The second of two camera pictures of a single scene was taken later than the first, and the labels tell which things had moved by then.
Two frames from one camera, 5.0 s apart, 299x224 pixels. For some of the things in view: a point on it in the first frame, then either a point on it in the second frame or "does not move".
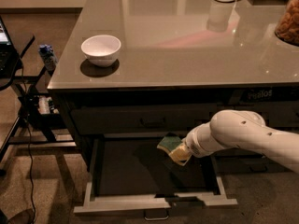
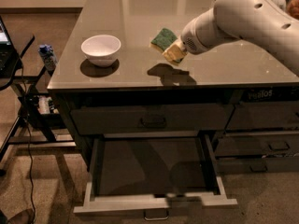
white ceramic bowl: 101,49 does not move
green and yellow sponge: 169,143 -> 163,38
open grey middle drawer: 133,175 does not move
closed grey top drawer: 140,119 does not move
